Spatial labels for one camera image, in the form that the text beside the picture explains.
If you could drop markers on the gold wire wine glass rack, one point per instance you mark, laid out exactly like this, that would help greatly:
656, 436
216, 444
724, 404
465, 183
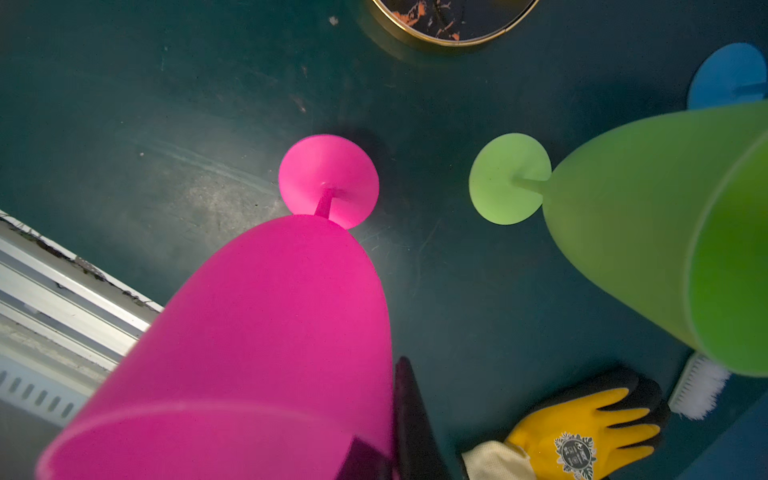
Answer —
451, 23

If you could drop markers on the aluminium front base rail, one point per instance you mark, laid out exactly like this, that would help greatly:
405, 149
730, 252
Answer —
65, 324

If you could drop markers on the magenta wine glass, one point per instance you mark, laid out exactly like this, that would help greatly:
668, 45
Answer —
269, 360

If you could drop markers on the blue wine glass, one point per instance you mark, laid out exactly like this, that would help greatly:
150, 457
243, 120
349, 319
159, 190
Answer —
733, 74

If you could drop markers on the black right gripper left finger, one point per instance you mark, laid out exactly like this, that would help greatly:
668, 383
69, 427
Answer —
363, 462

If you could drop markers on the yellow work glove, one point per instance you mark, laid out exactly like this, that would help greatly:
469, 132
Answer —
587, 431

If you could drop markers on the white bottle brush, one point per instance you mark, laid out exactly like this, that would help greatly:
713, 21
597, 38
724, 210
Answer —
698, 388

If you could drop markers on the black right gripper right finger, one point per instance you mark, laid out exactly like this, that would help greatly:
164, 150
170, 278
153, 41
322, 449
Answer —
418, 454

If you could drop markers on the green wine glass back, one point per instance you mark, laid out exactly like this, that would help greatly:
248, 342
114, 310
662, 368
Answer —
667, 214

